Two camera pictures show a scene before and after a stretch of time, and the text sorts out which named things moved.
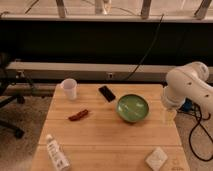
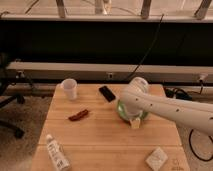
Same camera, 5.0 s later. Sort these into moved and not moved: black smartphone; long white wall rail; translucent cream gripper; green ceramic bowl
Moved: translucent cream gripper
Not moved: green ceramic bowl; long white wall rail; black smartphone
